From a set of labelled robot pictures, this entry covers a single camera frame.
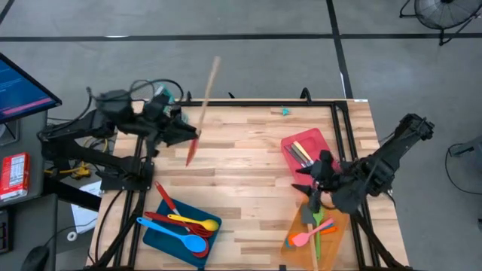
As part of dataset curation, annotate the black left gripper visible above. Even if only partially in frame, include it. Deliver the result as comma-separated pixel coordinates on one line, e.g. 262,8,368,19
145,108,200,148

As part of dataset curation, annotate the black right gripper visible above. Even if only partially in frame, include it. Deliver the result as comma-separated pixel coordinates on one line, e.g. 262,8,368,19
291,150,355,196

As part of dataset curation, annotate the gray spatula with wooden handle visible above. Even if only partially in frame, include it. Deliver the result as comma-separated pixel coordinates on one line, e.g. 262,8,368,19
300,205,319,271

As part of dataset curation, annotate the red spatula with wooden handle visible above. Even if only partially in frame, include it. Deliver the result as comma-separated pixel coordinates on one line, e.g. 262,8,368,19
185,56,222,168

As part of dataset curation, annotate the green kitchen utensil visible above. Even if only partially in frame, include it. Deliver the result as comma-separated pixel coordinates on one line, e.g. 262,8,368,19
313,206,325,261

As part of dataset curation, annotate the steel utensil with red handle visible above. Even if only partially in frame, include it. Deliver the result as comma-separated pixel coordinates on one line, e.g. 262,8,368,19
154,181,191,233

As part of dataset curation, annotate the red slotted spoon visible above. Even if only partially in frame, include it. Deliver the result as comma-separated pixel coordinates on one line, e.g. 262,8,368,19
144,211,215,239

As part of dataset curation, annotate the yellow spoon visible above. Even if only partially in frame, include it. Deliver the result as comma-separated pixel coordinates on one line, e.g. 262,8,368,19
166,213,220,232

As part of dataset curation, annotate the blue spoon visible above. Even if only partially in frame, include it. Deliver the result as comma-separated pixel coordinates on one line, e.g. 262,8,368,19
136,217,208,254

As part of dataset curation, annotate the pink plastic bin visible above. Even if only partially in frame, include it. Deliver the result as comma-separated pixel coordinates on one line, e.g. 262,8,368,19
280,127,342,185

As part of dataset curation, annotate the pink spoon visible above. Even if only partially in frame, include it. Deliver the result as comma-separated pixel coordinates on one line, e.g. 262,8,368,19
291,217,335,248

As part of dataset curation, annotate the orange plastic bin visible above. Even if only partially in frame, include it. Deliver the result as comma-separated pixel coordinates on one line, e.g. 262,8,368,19
280,202,349,271

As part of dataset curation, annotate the teal blue plastic bin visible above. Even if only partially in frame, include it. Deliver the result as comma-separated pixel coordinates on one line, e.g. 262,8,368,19
142,198,223,269

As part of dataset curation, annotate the white paper sheet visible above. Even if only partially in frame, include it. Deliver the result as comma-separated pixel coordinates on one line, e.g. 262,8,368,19
70,180,103,235

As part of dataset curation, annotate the computer monitor with blue screen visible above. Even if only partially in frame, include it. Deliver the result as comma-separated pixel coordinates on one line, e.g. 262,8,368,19
0,52,63,125

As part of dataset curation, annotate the red printed box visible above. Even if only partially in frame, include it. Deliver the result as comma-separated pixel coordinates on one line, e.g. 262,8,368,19
0,152,31,202

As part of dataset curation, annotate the gray desk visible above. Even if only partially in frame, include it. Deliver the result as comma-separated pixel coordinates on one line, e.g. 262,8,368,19
0,108,59,271

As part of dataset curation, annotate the black computer mouse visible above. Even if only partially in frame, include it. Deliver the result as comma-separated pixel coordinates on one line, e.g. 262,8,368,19
20,245,50,271

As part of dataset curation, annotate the black keyboard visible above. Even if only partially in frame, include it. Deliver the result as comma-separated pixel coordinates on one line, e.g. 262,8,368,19
0,210,11,255

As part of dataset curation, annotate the black floor fan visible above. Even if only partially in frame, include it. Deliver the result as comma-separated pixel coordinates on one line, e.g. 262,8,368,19
398,0,482,47

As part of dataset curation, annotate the olive handled utensil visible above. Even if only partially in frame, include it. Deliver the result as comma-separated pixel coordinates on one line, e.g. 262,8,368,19
289,143,310,166

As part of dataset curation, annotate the gray handled utensil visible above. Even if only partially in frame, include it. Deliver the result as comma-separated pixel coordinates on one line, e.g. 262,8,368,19
285,145,305,169

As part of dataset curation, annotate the cream handled utensil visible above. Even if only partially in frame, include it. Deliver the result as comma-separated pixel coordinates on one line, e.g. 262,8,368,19
292,140,314,165

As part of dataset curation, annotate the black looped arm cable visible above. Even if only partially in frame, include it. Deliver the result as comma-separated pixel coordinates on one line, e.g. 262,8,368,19
130,78,185,105

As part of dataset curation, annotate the black aluminium rig frame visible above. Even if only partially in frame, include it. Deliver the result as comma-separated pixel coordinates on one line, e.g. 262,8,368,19
88,87,413,271

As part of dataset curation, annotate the yellow cable bundle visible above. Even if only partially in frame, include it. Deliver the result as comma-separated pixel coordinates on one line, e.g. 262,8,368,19
44,160,91,180

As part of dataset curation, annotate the black floor cable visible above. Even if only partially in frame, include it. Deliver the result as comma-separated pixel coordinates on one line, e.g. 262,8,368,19
444,142,482,196

